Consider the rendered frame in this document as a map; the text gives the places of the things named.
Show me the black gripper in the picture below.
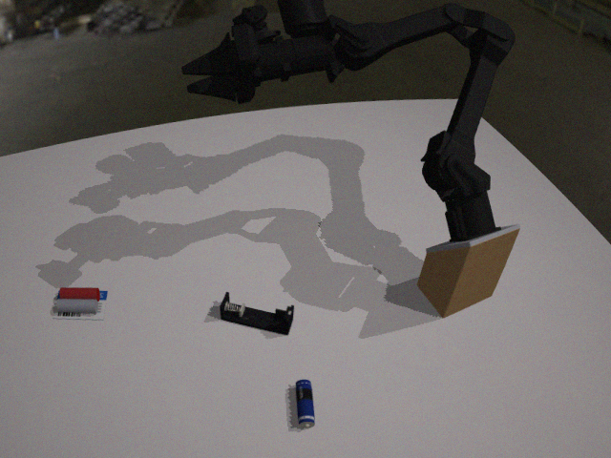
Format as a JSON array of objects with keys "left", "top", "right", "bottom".
[{"left": 182, "top": 23, "right": 298, "bottom": 104}]

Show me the blue and black cylinder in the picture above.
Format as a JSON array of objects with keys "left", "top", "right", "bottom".
[{"left": 296, "top": 380, "right": 315, "bottom": 428}]

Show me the black battery holder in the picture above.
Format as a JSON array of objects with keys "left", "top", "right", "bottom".
[{"left": 220, "top": 292, "right": 294, "bottom": 335}]

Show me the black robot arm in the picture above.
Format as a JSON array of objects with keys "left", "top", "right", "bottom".
[{"left": 277, "top": 0, "right": 516, "bottom": 242}]

